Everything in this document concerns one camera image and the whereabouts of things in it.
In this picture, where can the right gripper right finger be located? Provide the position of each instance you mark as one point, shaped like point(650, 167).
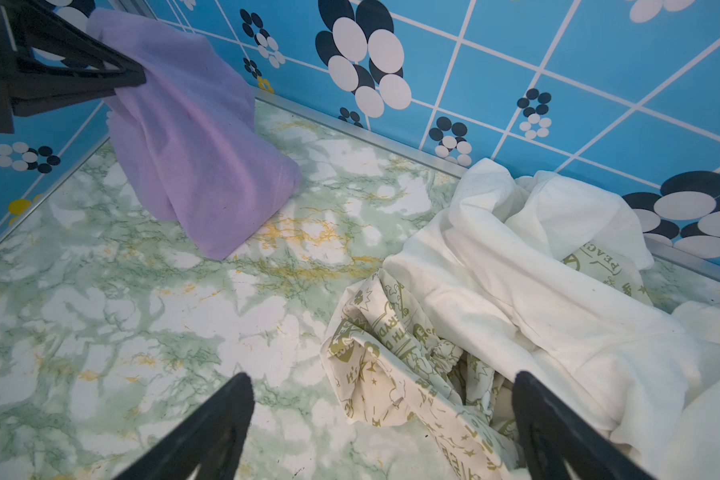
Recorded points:
point(558, 443)

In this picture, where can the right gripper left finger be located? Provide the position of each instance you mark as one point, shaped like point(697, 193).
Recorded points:
point(206, 445)

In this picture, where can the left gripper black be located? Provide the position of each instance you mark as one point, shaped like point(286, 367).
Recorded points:
point(75, 68)

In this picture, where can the purple cloth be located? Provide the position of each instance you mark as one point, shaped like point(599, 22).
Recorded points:
point(186, 138)

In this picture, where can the white printed cloth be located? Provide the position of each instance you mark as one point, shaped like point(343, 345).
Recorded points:
point(541, 275)

